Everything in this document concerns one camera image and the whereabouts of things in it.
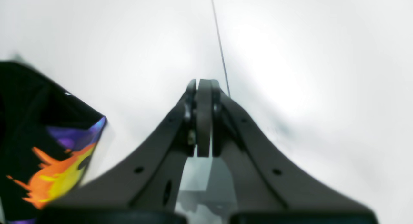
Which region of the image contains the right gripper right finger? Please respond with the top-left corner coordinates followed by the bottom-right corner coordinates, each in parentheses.
top-left (211, 80), bottom-right (378, 224)

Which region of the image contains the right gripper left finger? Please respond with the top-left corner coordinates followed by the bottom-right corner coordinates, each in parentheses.
top-left (39, 80), bottom-right (213, 224)

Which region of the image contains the black T-shirt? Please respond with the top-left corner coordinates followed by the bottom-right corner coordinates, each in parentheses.
top-left (0, 61), bottom-right (106, 224)

